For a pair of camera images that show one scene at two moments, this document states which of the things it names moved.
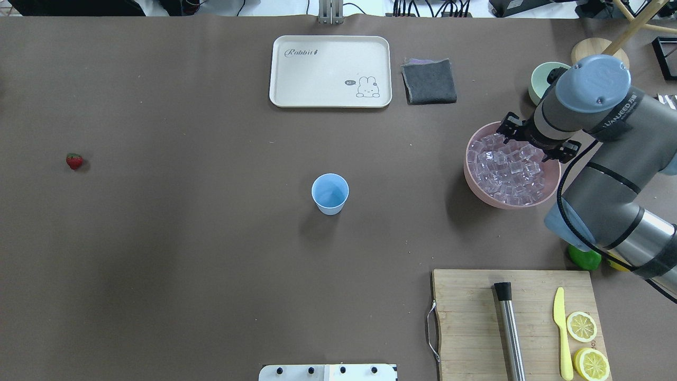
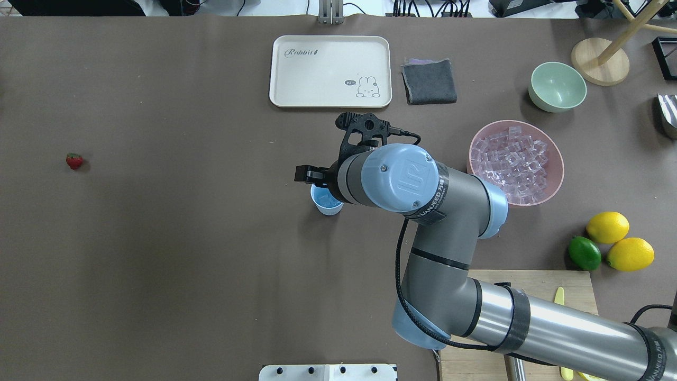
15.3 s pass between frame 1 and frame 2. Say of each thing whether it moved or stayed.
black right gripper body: moved
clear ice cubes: stayed
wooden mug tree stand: stayed
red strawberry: stayed
